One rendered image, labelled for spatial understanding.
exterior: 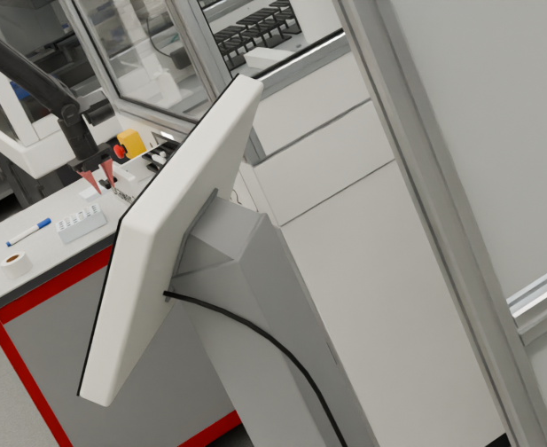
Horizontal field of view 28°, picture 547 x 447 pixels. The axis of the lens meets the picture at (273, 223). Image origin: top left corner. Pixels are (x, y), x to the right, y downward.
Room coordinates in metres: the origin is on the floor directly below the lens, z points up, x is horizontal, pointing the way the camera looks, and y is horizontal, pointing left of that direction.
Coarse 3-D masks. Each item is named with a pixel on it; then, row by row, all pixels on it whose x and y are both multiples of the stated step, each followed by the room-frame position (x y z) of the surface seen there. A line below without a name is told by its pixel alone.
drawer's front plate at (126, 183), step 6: (114, 168) 2.60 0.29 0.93; (114, 174) 2.59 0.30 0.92; (120, 174) 2.53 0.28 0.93; (126, 174) 2.51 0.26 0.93; (120, 180) 2.56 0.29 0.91; (126, 180) 2.49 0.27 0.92; (132, 180) 2.46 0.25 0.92; (114, 186) 2.67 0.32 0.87; (120, 186) 2.60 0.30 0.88; (126, 186) 2.52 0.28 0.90; (132, 186) 2.46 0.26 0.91; (138, 186) 2.47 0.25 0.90; (126, 192) 2.56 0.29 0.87; (132, 192) 2.49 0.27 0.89; (138, 192) 2.46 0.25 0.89; (120, 198) 2.67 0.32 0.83; (132, 198) 2.52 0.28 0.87; (126, 204) 2.63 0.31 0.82
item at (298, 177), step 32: (128, 128) 3.02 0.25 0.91; (320, 128) 2.18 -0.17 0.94; (352, 128) 2.18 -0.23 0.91; (288, 160) 2.14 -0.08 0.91; (320, 160) 2.16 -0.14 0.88; (352, 160) 2.17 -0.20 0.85; (384, 160) 2.19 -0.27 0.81; (256, 192) 2.16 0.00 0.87; (288, 192) 2.13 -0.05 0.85; (320, 192) 2.15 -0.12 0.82
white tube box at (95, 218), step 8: (96, 208) 2.80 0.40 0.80; (88, 216) 2.76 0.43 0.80; (96, 216) 2.76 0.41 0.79; (104, 216) 2.78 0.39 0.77; (56, 224) 2.82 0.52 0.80; (64, 224) 2.79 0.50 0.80; (72, 224) 2.76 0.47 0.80; (80, 224) 2.76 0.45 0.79; (88, 224) 2.76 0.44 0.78; (96, 224) 2.76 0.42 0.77; (64, 232) 2.76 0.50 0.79; (72, 232) 2.76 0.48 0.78; (80, 232) 2.76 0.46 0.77; (64, 240) 2.75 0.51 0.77
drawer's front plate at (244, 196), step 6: (240, 174) 2.20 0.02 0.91; (240, 180) 2.20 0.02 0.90; (234, 186) 2.22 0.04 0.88; (240, 186) 2.20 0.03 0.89; (234, 192) 2.24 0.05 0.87; (240, 192) 2.20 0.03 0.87; (246, 192) 2.20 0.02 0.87; (234, 198) 2.26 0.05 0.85; (240, 198) 2.22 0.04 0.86; (246, 198) 2.20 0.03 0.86; (246, 204) 2.20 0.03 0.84; (252, 204) 2.20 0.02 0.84
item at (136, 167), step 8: (160, 144) 2.76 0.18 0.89; (136, 160) 2.73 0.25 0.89; (144, 160) 2.74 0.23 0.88; (120, 168) 2.72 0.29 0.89; (128, 168) 2.73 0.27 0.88; (136, 168) 2.73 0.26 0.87; (144, 168) 2.74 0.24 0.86; (136, 176) 2.73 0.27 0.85; (144, 176) 2.73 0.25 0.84; (152, 176) 2.72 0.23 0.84; (144, 184) 2.49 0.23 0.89
